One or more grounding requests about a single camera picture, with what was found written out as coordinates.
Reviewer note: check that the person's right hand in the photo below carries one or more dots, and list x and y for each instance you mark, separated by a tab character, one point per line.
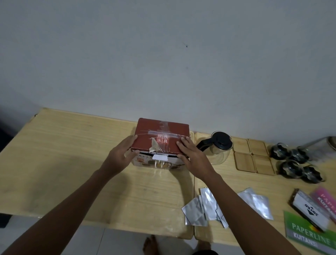
196	163

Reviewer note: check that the person's left hand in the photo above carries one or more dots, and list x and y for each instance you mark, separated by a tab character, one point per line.
116	159

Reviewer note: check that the person's right middle finger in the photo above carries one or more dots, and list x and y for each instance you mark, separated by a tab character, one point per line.
187	140

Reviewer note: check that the person's right thumb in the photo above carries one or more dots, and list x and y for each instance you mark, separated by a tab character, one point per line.
183	156

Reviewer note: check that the person's left thumb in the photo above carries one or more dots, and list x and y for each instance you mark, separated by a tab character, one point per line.
133	154

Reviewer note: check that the red cardboard box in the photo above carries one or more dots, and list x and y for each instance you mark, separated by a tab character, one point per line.
160	132

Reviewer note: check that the person's left forearm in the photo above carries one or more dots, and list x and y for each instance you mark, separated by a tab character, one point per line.
60	218

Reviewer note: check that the person's right forearm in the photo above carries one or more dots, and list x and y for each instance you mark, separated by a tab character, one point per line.
244	218

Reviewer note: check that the glass teapot with black lid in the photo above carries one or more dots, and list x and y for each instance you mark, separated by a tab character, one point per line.
219	147

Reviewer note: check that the square wooden coaster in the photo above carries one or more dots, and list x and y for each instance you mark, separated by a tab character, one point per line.
258	147
244	162
263	165
241	145

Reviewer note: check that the pile of silver foil packets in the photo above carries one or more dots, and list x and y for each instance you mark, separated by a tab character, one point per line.
195	214

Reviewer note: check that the small glass cup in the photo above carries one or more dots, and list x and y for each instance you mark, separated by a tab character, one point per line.
279	151
313	174
290	168
299	155

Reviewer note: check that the glass jar with metal rim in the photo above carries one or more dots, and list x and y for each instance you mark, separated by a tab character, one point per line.
315	144

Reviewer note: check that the black pack with white label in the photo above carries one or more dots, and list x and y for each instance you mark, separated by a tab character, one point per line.
309	208

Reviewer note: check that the green receipt booklet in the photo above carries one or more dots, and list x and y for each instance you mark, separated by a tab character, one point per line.
307	233

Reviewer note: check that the pink receipt booklet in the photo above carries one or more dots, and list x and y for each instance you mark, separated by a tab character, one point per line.
326	201

